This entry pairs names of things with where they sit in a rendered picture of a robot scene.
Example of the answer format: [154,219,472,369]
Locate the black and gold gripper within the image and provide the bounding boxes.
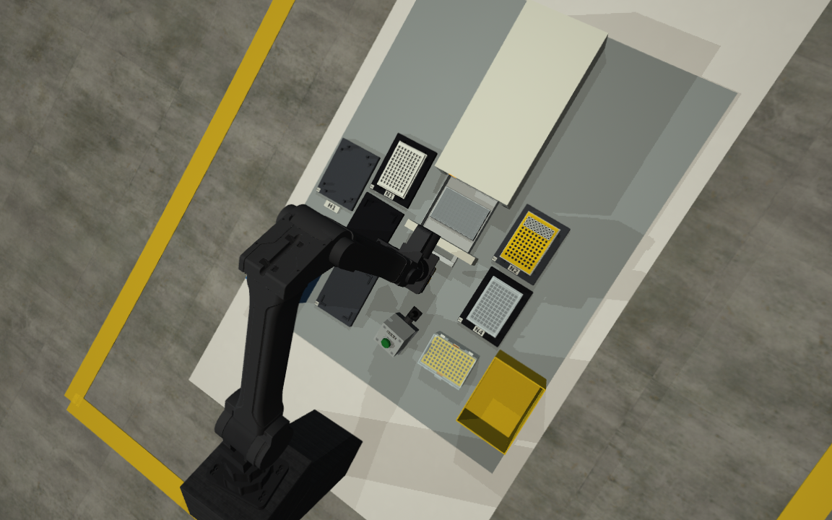
[405,253,440,294]

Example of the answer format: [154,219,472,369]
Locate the white assay plate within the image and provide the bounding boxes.
[377,141,427,199]

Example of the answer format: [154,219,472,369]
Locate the large cream rectangular box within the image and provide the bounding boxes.
[420,0,608,267]

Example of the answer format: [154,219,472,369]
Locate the yellow bin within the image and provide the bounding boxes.
[456,350,547,455]

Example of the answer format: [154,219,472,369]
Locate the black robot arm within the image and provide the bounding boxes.
[206,204,441,510]

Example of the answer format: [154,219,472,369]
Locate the blue open-top bin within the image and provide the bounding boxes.
[300,276,321,303]

